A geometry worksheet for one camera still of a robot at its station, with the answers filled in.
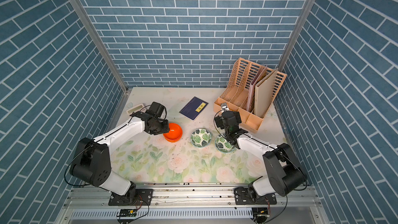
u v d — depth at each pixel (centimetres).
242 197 73
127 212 72
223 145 91
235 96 119
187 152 89
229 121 67
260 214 70
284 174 43
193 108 109
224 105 77
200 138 94
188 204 73
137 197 72
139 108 104
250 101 91
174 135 90
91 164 43
